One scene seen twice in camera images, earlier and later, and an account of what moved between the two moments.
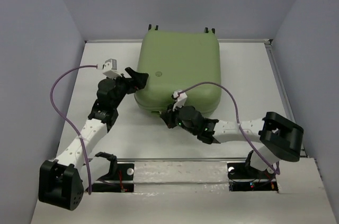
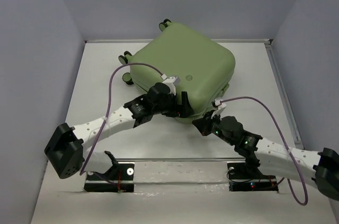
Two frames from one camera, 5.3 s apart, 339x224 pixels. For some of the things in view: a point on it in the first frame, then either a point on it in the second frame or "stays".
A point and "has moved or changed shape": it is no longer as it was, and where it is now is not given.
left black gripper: (138, 80) to (185, 110)
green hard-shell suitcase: (174, 60) has moved or changed shape
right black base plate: (242, 178) stays
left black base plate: (121, 181) stays
